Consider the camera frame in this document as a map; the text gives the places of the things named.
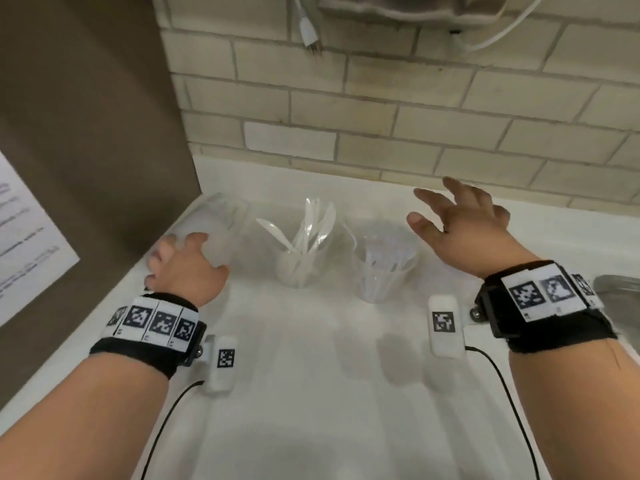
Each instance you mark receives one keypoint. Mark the white wall appliance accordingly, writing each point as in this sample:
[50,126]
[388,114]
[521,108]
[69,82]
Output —
[400,7]

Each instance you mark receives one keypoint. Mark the person's left hand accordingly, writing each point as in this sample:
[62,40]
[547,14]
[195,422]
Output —
[190,274]

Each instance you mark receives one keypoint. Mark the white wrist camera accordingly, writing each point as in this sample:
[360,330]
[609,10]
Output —
[445,342]
[220,379]

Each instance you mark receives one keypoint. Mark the person's right forearm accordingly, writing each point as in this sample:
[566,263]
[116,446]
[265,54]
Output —
[580,409]

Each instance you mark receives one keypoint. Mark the person's right hand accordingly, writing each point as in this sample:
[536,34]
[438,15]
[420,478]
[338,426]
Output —
[470,229]

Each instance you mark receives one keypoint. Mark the stainless steel sink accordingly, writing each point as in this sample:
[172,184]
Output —
[620,294]

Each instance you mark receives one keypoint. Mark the sleeve of stacked clear cups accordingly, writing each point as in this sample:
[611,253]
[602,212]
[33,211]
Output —
[220,219]

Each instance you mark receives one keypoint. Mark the person's left forearm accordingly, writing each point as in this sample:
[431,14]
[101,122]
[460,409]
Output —
[75,419]

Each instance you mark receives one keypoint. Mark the white power plug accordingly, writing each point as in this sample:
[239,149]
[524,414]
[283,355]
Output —
[309,29]

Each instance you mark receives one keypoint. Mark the wide clear plastic cup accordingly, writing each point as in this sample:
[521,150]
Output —
[290,269]

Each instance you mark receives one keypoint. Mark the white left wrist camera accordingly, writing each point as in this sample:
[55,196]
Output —
[220,379]

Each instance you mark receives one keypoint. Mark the white paper notice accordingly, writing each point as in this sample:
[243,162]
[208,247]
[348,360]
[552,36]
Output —
[30,234]

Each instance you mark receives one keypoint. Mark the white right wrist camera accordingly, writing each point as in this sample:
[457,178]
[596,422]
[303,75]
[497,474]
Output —
[445,342]

